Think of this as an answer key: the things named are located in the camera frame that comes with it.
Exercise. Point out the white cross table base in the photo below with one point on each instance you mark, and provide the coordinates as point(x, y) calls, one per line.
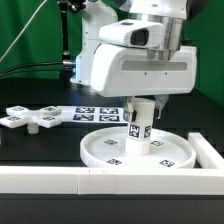
point(18, 116)

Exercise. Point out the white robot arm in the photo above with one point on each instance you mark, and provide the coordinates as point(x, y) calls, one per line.
point(170, 13)

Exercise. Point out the white obstacle fence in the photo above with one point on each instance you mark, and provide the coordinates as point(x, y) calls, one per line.
point(207, 179)

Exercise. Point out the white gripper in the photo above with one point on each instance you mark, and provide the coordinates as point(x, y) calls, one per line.
point(126, 64)

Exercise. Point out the black camera stand pole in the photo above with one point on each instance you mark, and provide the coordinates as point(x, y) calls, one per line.
point(65, 6)

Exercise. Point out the white round table top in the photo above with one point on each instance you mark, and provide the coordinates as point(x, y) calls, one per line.
point(106, 148)

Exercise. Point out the white marker sheet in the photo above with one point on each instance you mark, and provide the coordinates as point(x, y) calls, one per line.
point(85, 114)

